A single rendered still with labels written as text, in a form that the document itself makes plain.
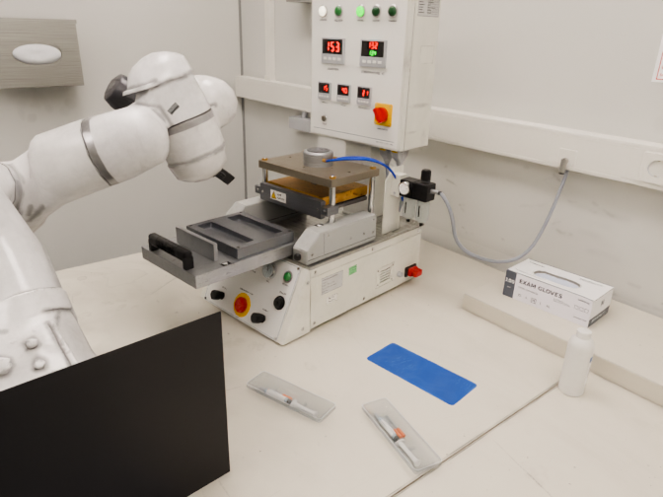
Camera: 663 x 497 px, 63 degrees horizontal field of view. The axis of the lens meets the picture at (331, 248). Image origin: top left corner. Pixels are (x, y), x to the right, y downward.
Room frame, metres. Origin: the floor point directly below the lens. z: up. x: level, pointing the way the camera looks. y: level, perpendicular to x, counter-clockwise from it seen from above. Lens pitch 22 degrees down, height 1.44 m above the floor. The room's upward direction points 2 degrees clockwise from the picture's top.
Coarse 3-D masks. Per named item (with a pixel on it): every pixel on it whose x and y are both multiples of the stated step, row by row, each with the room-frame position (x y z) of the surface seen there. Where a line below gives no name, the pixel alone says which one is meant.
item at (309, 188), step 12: (276, 180) 1.39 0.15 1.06; (288, 180) 1.40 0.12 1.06; (300, 180) 1.40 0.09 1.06; (300, 192) 1.30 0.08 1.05; (312, 192) 1.29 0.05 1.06; (324, 192) 1.29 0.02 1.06; (336, 192) 1.30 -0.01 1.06; (348, 192) 1.32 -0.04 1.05; (360, 192) 1.36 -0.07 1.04; (336, 204) 1.29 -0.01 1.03; (348, 204) 1.32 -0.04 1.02
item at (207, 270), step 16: (176, 240) 1.17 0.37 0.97; (192, 240) 1.10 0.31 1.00; (208, 240) 1.07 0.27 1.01; (144, 256) 1.12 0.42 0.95; (160, 256) 1.07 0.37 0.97; (208, 256) 1.07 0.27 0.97; (224, 256) 1.08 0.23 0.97; (256, 256) 1.09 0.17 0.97; (272, 256) 1.12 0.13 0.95; (176, 272) 1.03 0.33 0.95; (192, 272) 0.99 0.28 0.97; (208, 272) 1.00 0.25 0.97; (224, 272) 1.03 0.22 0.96; (240, 272) 1.06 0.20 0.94
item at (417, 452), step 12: (372, 408) 0.83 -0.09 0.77; (384, 408) 0.83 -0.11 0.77; (384, 420) 0.80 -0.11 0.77; (396, 420) 0.80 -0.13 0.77; (396, 432) 0.77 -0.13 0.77; (408, 432) 0.77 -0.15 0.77; (396, 444) 0.74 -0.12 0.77; (408, 444) 0.74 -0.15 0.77; (420, 444) 0.74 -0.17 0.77; (408, 456) 0.71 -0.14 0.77; (420, 456) 0.71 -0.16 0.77; (432, 456) 0.71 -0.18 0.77
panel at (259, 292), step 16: (256, 272) 1.21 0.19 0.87; (208, 288) 1.29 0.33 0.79; (224, 288) 1.25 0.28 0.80; (240, 288) 1.22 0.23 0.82; (256, 288) 1.19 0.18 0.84; (272, 288) 1.16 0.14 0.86; (288, 288) 1.13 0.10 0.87; (224, 304) 1.23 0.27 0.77; (256, 304) 1.17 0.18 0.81; (272, 304) 1.14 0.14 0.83; (288, 304) 1.11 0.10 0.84; (272, 320) 1.11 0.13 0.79; (272, 336) 1.09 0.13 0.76
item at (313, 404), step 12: (264, 372) 0.94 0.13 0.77; (252, 384) 0.89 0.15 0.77; (264, 384) 0.90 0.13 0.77; (276, 384) 0.90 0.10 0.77; (288, 384) 0.90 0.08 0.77; (276, 396) 0.86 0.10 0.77; (288, 396) 0.86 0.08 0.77; (300, 396) 0.86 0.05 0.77; (312, 396) 0.86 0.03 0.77; (300, 408) 0.82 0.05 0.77; (312, 408) 0.82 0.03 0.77; (324, 408) 0.83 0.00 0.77
